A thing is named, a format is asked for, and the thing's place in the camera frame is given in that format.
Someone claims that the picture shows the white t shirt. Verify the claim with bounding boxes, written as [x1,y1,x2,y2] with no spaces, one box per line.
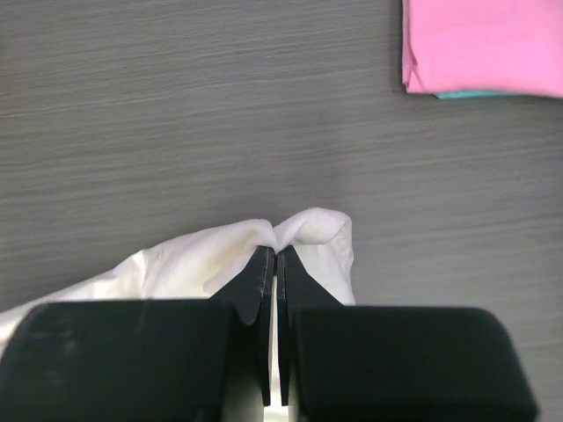
[1,207,355,346]

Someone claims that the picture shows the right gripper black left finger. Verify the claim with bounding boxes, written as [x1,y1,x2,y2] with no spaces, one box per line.
[1,247,273,421]

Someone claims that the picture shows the folded teal t shirt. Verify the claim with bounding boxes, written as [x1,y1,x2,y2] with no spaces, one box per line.
[434,91,519,100]

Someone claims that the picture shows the folded pink t shirt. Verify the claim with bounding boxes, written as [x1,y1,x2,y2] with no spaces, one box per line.
[402,1,562,98]

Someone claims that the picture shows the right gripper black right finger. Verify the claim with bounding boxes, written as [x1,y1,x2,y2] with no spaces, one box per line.
[277,247,537,421]

